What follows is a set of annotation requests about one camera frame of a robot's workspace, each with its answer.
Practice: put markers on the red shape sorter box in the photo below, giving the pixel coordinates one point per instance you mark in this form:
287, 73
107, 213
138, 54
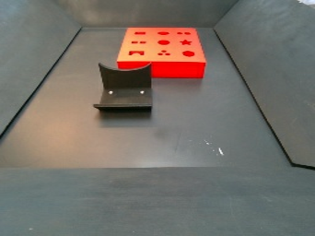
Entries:
171, 49

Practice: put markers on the black curved holder stand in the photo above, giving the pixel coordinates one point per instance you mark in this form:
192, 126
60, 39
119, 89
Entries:
126, 88

